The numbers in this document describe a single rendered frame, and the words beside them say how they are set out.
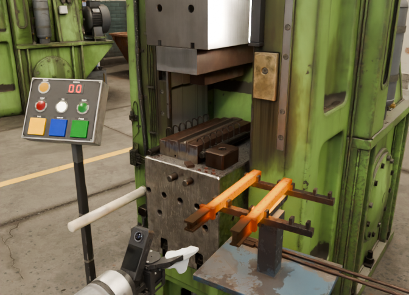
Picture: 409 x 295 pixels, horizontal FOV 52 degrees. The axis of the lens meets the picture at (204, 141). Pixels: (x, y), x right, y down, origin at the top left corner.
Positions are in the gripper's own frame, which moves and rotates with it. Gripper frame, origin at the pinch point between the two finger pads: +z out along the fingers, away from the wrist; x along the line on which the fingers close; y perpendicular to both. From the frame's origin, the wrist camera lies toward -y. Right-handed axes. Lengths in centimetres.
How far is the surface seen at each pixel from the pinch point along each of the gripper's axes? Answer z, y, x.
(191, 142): 58, -2, -33
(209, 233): 49, 30, -19
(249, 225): 15.8, 0.4, 13.4
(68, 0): 346, -53, -433
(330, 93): 99, -19, 9
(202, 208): 14.4, -1.2, -0.5
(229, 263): 30.6, 26.4, -0.5
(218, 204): 20.0, -0.8, 1.4
